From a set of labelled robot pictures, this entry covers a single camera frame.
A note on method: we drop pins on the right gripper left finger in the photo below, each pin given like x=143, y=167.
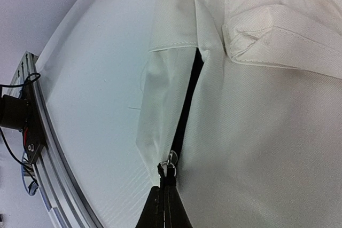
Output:
x=153, y=213

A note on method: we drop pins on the aluminium front rail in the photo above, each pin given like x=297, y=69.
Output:
x=58, y=188

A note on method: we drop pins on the cream canvas backpack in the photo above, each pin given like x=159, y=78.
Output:
x=245, y=97

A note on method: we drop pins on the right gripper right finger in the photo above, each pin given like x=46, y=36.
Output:
x=175, y=215

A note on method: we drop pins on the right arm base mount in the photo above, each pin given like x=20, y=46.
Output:
x=23, y=114

